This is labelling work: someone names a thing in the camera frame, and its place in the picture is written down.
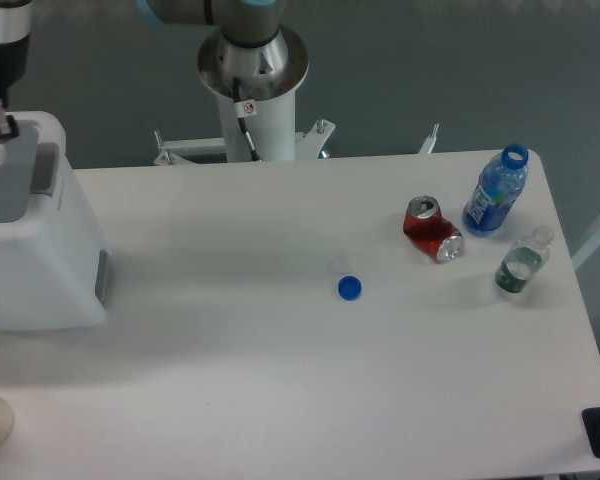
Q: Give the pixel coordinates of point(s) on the blue plastic drink bottle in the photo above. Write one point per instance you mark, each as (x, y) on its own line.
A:
(499, 185)

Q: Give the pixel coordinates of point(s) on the blue bottle cap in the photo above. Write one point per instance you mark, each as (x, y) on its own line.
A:
(349, 288)

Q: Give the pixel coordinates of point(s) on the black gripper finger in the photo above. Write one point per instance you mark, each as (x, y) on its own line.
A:
(8, 126)

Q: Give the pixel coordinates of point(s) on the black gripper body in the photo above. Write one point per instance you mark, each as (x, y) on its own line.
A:
(13, 58)

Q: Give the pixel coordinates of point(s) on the white bottle cap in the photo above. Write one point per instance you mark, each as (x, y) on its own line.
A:
(341, 265)

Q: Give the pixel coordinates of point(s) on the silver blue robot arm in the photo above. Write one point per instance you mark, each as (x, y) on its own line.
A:
(251, 62)

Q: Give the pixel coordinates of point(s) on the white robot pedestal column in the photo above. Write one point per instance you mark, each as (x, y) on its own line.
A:
(271, 127)

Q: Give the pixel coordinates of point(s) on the clear green-label bottle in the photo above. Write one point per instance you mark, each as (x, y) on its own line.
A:
(523, 260)

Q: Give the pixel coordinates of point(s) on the crushed red soda can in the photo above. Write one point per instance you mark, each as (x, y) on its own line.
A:
(428, 230)

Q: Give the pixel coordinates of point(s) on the white trash bin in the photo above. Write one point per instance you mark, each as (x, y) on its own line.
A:
(54, 256)

